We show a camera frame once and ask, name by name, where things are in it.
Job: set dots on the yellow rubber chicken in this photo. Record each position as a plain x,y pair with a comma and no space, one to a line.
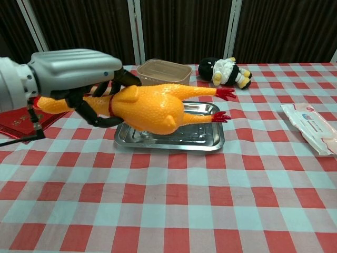
150,105

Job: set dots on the brown plastic food container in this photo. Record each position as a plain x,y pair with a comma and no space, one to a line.
163,72

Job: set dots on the dark pleated curtain panel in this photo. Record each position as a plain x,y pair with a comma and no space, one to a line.
10,26
287,29
184,29
87,23

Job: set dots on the rectangular metal tray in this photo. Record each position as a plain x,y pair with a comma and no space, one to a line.
194,134

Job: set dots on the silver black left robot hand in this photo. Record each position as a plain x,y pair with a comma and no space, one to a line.
73,68

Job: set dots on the white frame post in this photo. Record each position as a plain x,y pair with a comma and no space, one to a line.
34,29
137,31
233,31
334,56

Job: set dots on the red checkered tablecloth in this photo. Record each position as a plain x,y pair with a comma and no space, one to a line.
184,205

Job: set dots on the red certificate folder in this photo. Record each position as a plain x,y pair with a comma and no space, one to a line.
15,122

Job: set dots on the white wet wipes pack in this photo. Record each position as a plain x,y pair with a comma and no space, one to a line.
313,126

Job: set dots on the black and white plush doll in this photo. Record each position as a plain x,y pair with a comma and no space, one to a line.
226,71

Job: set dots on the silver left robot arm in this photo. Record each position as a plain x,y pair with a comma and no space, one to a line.
13,81

